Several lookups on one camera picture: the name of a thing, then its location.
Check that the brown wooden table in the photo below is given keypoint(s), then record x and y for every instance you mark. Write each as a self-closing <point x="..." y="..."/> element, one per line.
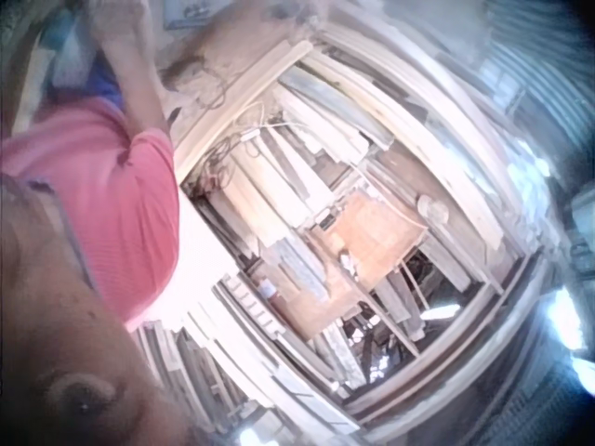
<point x="372" y="241"/>

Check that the person's legs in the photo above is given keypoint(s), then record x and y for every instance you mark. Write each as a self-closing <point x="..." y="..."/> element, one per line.
<point x="104" y="83"/>

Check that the heap of wooden planks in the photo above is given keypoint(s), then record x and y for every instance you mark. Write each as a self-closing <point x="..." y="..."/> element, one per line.
<point x="297" y="176"/>

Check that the round white disc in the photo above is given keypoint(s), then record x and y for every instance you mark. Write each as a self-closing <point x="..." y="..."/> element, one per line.
<point x="432" y="209"/>

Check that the stack of wooden frames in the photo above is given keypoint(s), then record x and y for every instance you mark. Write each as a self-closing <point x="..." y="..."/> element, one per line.
<point x="241" y="362"/>

